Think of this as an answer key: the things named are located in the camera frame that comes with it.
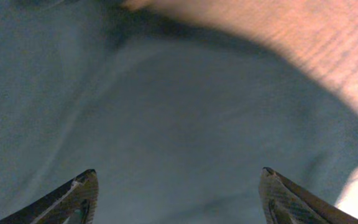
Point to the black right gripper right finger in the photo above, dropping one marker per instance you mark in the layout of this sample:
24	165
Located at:
285	202

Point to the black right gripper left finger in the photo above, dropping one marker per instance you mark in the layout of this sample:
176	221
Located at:
73	202

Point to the black t-shirt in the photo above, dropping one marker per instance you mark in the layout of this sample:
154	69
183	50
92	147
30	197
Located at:
177	121

